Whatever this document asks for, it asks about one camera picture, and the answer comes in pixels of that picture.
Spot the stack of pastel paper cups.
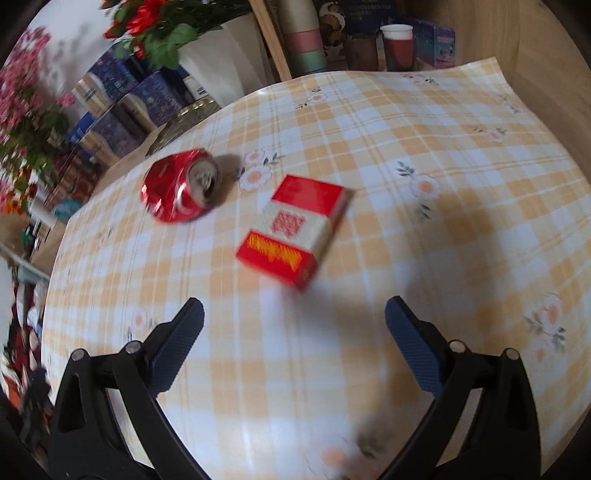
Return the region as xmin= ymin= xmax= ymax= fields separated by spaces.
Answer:
xmin=281 ymin=0 xmax=328 ymax=75

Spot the red white cigarette box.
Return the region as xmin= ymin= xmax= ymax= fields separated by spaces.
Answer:
xmin=235 ymin=174 xmax=354 ymax=291

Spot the dark printed picture box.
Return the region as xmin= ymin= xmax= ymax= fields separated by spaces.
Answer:
xmin=318 ymin=0 xmax=399 ymax=47

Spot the blue white emblem box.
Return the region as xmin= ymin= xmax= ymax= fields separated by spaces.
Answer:
xmin=180 ymin=67 xmax=209 ymax=104

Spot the corrugated patterned planter box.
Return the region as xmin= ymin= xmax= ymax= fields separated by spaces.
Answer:
xmin=44 ymin=157 xmax=103 ymax=217

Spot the brown tumbler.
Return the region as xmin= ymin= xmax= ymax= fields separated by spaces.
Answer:
xmin=344 ymin=34 xmax=382 ymax=72

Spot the crushed red drink can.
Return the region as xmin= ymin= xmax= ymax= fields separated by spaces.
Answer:
xmin=141 ymin=148 xmax=223 ymax=224

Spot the pink blossom artificial tree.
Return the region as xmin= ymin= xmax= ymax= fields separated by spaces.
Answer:
xmin=0 ymin=25 xmax=77 ymax=144

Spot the red cup with white rim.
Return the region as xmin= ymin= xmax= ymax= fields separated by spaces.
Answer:
xmin=379 ymin=24 xmax=416 ymax=72

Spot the white angular flower pot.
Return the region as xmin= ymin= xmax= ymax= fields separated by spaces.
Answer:
xmin=178 ymin=11 xmax=273 ymax=109

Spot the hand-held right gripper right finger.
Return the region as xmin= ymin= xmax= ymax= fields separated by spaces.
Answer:
xmin=383 ymin=296 xmax=541 ymax=480

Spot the small blue printed box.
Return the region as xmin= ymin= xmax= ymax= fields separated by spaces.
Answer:
xmin=413 ymin=19 xmax=455 ymax=70

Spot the yellow plaid floral tablecloth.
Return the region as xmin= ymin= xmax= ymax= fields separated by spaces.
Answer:
xmin=41 ymin=58 xmax=591 ymax=480

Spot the red rose artificial plant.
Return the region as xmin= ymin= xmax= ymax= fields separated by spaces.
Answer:
xmin=102 ymin=0 xmax=250 ymax=70

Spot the wooden shelf unit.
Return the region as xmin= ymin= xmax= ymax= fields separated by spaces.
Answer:
xmin=249 ymin=0 xmax=522 ymax=83

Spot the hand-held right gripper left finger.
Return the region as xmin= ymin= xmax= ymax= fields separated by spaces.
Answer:
xmin=48 ymin=298 xmax=206 ymax=480

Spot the gold metal tray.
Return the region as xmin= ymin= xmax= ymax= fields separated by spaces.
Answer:
xmin=148 ymin=98 xmax=222 ymax=155

